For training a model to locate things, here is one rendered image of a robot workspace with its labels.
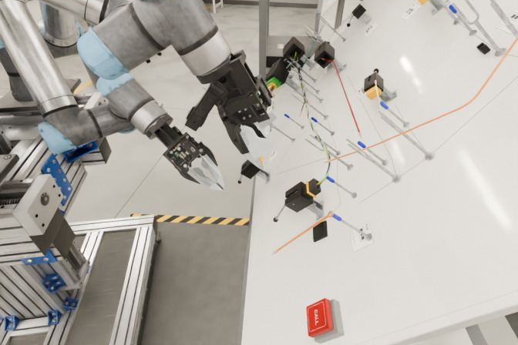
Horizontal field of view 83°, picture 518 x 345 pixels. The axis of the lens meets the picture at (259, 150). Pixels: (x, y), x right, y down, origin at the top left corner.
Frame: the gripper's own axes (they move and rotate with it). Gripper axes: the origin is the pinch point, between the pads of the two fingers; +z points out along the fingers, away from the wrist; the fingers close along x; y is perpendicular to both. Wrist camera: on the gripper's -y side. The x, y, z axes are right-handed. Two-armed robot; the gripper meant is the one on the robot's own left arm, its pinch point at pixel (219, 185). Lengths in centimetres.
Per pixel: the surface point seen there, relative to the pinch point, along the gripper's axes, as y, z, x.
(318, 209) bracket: 4.4, 20.7, 12.4
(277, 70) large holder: -44, -13, 48
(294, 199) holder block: 7.0, 13.9, 9.9
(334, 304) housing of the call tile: 21.4, 28.0, 0.1
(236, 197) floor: -153, 26, -5
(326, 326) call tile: 24.4, 27.6, -3.2
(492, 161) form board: 33, 25, 32
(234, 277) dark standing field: -104, 52, -37
